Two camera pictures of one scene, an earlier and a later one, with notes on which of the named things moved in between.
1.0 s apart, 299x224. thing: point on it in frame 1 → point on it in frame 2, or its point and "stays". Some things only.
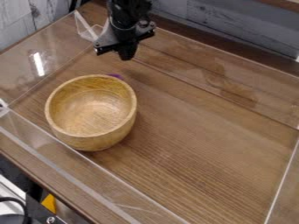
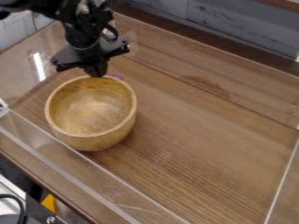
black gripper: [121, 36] → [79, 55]
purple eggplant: [116, 75] stays
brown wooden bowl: [89, 110] stays
